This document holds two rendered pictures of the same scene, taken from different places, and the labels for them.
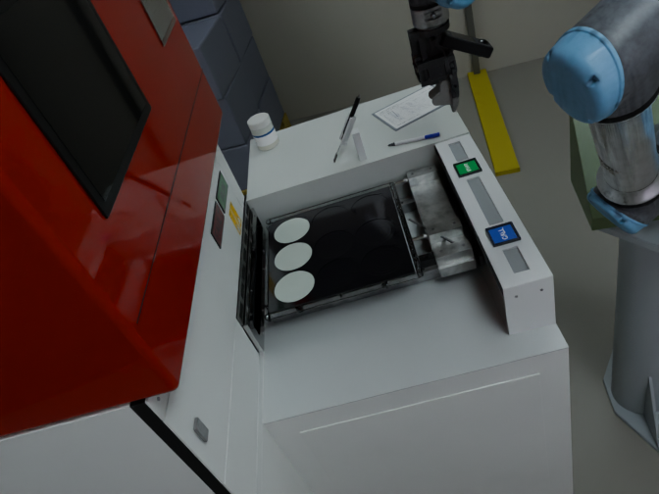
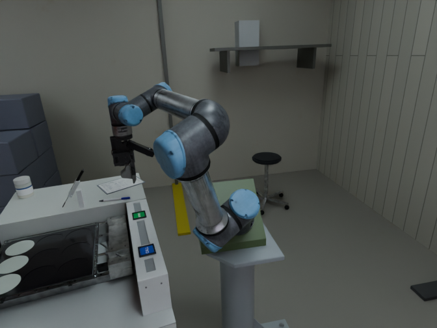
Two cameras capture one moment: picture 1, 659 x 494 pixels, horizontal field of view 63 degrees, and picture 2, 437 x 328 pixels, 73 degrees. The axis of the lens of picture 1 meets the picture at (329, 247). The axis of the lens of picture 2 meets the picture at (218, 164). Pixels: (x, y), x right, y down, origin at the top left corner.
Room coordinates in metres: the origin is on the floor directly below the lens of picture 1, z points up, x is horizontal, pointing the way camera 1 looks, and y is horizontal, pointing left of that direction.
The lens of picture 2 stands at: (-0.09, -0.15, 1.60)
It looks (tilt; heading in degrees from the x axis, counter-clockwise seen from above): 21 degrees down; 331
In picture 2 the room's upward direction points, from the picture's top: 2 degrees counter-clockwise
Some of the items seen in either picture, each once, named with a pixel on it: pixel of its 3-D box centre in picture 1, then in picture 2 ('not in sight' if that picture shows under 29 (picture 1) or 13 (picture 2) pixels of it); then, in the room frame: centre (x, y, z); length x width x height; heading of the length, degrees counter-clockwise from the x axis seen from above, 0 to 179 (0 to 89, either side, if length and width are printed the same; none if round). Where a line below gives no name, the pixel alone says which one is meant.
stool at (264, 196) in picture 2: not in sight; (263, 180); (2.25, -1.99, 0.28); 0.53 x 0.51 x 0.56; 151
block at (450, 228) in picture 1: (444, 230); (119, 250); (0.94, -0.26, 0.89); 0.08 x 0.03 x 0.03; 80
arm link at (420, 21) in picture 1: (430, 14); (122, 130); (1.09, -0.37, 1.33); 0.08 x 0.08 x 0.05
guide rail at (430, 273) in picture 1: (370, 288); (62, 287); (0.92, -0.05, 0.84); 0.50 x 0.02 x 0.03; 80
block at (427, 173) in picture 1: (422, 174); (116, 219); (1.18, -0.30, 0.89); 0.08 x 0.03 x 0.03; 80
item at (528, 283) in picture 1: (486, 222); (144, 246); (0.92, -0.36, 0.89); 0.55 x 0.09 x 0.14; 170
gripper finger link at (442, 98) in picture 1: (444, 98); (128, 174); (1.08, -0.37, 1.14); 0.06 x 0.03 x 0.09; 80
